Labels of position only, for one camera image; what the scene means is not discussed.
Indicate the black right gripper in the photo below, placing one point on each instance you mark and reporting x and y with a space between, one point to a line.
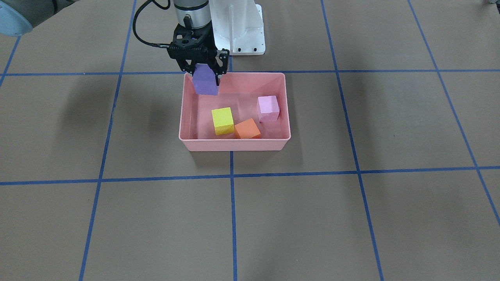
223 59

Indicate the purple foam cube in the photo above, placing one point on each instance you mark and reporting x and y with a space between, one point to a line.
204 81

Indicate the yellow foam cube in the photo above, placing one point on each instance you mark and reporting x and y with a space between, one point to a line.
222 120

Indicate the orange foam cube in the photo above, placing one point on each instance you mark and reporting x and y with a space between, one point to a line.
247 130

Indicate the pink foam cube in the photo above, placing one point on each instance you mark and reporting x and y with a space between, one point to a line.
268 109

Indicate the pink plastic bin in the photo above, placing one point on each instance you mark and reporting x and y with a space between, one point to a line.
240 92

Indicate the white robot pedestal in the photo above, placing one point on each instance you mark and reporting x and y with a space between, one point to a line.
238 26

